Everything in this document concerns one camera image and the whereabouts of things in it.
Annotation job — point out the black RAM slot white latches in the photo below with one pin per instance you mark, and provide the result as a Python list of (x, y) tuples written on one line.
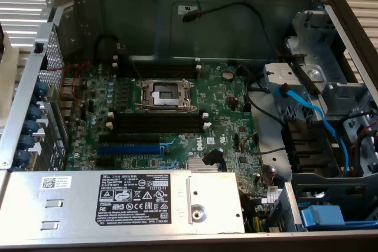
[(159, 117), (159, 72), (159, 63), (159, 127)]

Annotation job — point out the metal CPU socket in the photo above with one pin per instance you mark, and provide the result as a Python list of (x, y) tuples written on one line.
[(166, 95)]

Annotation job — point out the green motherboard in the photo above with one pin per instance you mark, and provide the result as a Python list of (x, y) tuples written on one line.
[(218, 110)]

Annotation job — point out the round coin battery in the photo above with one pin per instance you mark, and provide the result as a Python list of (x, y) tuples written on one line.
[(228, 75)]

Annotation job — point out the black plug on motherboard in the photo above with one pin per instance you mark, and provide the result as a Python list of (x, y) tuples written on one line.
[(212, 157)]

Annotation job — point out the silver chipset heatsink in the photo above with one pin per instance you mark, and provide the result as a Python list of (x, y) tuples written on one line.
[(206, 166)]

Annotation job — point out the long black expansion slot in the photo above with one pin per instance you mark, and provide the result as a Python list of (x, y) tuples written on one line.
[(130, 139)]

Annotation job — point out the blue expansion slot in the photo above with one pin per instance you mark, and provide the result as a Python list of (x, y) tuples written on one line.
[(130, 149)]

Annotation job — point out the short black expansion slot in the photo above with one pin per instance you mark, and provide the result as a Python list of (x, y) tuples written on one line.
[(105, 162)]

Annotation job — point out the grey metal PC case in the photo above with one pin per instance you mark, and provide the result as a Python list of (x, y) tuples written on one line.
[(133, 27)]

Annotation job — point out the black ribbed plastic shroud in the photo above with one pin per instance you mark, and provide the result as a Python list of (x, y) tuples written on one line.
[(310, 145)]

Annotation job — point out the grey metal disk bay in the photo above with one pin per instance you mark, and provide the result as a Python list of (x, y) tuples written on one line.
[(313, 45)]

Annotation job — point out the silver power supply with label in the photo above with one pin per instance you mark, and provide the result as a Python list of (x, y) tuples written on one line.
[(74, 204)]

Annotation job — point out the blue card retainer row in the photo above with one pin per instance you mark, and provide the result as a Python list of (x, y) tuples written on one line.
[(34, 113)]

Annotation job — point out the small black case clip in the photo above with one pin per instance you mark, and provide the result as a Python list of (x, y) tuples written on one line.
[(39, 47)]

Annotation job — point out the blue plastic latch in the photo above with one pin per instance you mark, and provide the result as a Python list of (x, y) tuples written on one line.
[(322, 216)]

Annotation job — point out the beige parts rack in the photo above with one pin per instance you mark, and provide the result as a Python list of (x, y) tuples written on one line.
[(9, 81)]

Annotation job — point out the black computer part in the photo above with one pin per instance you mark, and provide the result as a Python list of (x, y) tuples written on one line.
[(1, 39)]

